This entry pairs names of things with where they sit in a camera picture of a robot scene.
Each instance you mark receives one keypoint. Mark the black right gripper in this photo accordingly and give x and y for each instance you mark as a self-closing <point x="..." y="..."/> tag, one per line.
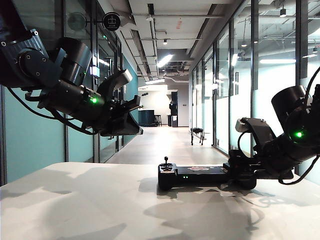
<point x="272" y="162"/>

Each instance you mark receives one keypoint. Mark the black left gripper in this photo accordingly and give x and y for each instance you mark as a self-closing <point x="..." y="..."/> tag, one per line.
<point x="113" y="120"/>

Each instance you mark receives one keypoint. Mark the black remote control with sticker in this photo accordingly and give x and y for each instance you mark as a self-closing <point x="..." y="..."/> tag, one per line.
<point x="190" y="176"/>

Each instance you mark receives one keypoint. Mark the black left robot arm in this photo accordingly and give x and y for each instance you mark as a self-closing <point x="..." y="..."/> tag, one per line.
<point x="30" y="62"/>

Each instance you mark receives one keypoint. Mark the black quadruped robot dog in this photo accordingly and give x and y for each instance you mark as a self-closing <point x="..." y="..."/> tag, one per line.
<point x="197" y="131"/>

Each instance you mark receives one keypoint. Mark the dark counter cabinet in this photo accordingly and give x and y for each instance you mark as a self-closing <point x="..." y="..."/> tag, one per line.
<point x="146" y="118"/>

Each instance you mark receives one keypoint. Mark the dark bar stool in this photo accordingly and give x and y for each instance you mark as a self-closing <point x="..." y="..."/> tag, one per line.
<point x="158" y="118"/>

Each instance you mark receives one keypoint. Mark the black bin with white label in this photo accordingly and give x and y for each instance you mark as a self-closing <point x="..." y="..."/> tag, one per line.
<point x="173" y="121"/>

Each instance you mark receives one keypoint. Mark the tall black cabinet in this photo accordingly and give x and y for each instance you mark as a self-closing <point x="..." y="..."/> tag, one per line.
<point x="173" y="102"/>

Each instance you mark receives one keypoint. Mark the long ceiling light bar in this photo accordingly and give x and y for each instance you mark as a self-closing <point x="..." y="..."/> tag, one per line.
<point x="165" y="60"/>

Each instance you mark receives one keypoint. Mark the small ceiling spot light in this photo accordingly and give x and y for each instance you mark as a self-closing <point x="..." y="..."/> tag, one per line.
<point x="165" y="42"/>

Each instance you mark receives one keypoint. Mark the round black hanging sign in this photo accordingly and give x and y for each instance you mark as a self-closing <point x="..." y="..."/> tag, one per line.
<point x="111" y="21"/>

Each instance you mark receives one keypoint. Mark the black pendant ceiling lamp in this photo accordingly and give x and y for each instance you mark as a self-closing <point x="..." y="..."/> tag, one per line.
<point x="283" y="12"/>

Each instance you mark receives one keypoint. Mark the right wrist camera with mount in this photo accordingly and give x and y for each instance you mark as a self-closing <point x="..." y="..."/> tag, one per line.
<point x="260" y="130"/>

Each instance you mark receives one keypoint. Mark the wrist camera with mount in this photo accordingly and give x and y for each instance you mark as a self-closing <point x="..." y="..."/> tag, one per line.
<point x="260" y="130"/>
<point x="117" y="80"/>

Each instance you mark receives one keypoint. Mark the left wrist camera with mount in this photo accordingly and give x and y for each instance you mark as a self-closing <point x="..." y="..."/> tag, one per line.
<point x="117" y="80"/>

